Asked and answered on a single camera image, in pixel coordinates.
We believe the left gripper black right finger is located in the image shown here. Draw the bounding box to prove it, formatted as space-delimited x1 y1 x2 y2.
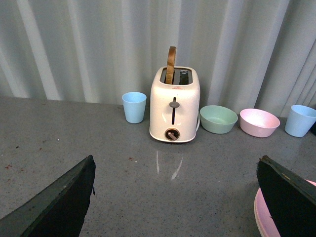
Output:
257 156 316 237

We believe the cream two-slot toaster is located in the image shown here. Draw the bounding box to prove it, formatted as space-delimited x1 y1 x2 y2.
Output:
150 67 200 143

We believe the light blue cup behind toaster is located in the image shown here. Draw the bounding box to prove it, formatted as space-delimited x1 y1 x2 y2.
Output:
122 92 147 124

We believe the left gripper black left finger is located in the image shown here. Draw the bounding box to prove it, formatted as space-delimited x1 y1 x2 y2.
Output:
0 155 96 237

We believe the grey pleated curtain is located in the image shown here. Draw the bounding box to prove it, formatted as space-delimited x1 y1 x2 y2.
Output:
0 0 316 117

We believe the brown bread slice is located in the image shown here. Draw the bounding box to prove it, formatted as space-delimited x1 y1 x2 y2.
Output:
165 46 176 84

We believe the light blue plastic cup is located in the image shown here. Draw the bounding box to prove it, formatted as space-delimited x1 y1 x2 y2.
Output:
285 105 316 137

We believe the pink plastic bowl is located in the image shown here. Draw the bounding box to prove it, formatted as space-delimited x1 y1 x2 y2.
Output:
240 108 280 138

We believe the pink plate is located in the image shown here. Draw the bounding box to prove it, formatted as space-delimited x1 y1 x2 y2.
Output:
254 179 316 237

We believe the dark blue saucepan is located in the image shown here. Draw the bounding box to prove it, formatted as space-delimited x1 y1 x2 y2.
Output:
311 122 316 135

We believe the green plastic bowl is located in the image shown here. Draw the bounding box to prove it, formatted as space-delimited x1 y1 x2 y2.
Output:
199 105 238 134

